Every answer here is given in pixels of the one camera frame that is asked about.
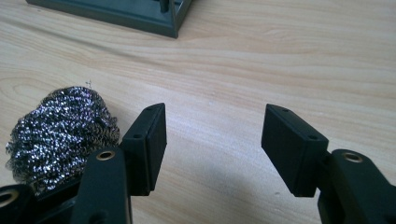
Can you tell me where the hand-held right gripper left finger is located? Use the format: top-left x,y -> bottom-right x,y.
119,103 -> 168,197

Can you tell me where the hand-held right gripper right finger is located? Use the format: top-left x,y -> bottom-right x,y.
261,104 -> 330,198

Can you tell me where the steel wool scouring ball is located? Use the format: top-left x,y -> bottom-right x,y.
5,86 -> 121,196

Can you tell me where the dark grey plastic rack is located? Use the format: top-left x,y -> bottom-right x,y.
25,0 -> 194,39

